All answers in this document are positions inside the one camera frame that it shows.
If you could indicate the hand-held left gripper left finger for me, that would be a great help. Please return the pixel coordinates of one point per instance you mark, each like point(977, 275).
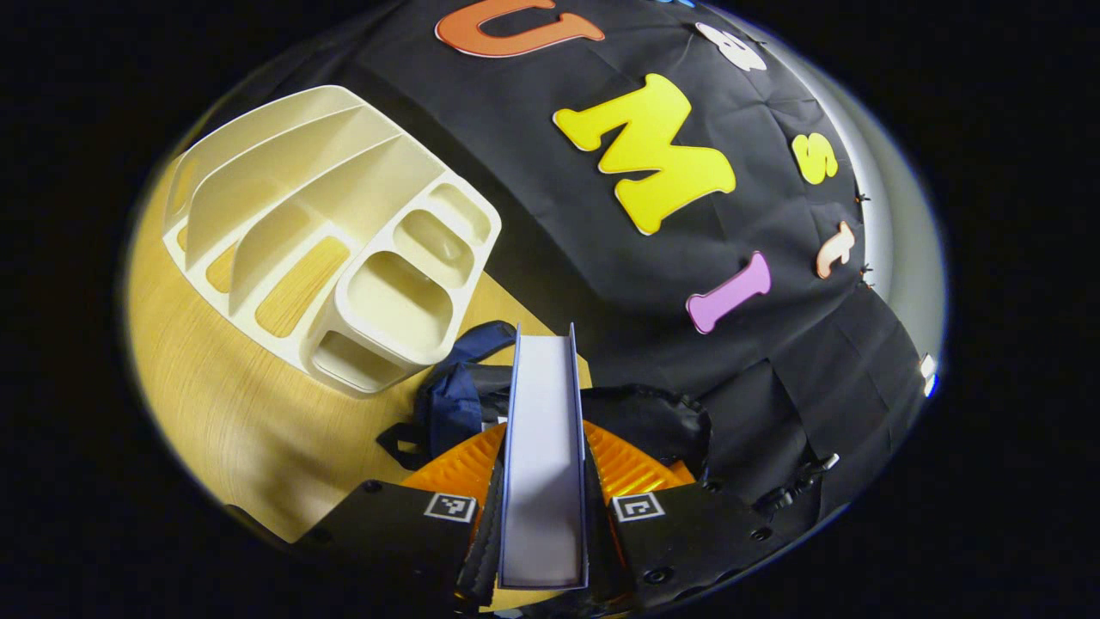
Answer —
point(481, 550)

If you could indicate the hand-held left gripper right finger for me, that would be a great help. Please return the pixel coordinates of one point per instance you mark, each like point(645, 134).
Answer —
point(601, 559)

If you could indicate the grey-blue cover book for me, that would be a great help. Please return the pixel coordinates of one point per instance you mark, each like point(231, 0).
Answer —
point(543, 464)

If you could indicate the blue schoolbag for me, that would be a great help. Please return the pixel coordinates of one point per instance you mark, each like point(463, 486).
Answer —
point(455, 404)

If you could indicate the white plastic bookshelf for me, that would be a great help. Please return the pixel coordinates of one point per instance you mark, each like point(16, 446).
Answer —
point(387, 301)

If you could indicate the black backdrop cloth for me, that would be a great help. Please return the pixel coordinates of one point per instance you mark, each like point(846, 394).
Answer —
point(559, 241)

